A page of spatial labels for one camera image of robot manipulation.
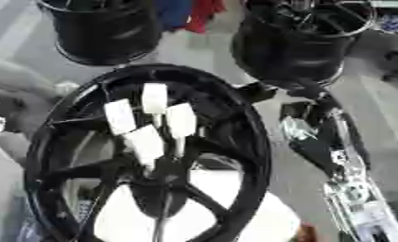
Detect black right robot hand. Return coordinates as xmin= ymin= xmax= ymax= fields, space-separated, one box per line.
xmin=236 ymin=77 xmax=372 ymax=180

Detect black spoked wheel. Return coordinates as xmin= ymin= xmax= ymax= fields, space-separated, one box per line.
xmin=23 ymin=62 xmax=275 ymax=242

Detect red cloth item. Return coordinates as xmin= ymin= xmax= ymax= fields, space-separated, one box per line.
xmin=183 ymin=0 xmax=229 ymax=34

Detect blue cloth item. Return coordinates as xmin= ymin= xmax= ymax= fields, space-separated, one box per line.
xmin=153 ymin=0 xmax=196 ymax=31

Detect white round stand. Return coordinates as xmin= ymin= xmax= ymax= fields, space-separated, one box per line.
xmin=93 ymin=169 xmax=303 ymax=242

